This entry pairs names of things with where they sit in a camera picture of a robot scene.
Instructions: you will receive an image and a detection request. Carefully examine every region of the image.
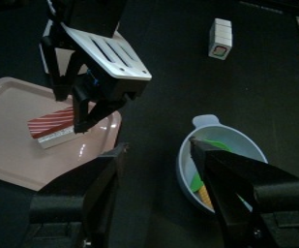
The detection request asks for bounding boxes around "light blue bowl with handle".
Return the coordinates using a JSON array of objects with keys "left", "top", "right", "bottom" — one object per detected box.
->
[{"left": 175, "top": 113, "right": 270, "bottom": 216}]

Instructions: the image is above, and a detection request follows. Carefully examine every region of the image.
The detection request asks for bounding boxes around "pink plastic tray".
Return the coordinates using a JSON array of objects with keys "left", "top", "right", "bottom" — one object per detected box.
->
[{"left": 0, "top": 76, "right": 123, "bottom": 192}]

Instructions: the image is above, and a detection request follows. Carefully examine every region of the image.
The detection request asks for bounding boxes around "small white box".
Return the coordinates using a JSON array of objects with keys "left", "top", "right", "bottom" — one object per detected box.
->
[{"left": 207, "top": 17, "right": 235, "bottom": 61}]

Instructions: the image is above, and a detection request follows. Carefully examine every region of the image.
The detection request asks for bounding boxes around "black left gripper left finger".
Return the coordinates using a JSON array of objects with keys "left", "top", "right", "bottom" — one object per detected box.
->
[{"left": 27, "top": 141, "right": 130, "bottom": 248}]

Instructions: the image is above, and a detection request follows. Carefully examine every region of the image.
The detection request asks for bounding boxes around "yellow toy food piece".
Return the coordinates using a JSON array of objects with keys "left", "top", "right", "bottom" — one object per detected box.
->
[{"left": 196, "top": 183, "right": 216, "bottom": 210}]

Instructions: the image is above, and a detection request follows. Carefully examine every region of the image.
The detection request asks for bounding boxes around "salmon sushi toy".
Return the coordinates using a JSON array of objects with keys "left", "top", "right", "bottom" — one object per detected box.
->
[{"left": 26, "top": 106, "right": 87, "bottom": 150}]

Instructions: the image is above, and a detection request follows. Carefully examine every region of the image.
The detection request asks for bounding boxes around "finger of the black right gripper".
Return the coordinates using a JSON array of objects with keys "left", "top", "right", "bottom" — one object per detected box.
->
[
  {"left": 39, "top": 36, "right": 88, "bottom": 103},
  {"left": 71, "top": 73, "right": 131, "bottom": 135}
]

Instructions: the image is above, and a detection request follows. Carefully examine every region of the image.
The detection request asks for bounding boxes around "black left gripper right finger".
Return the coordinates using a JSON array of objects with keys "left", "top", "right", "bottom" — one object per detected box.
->
[{"left": 188, "top": 136, "right": 299, "bottom": 248}]

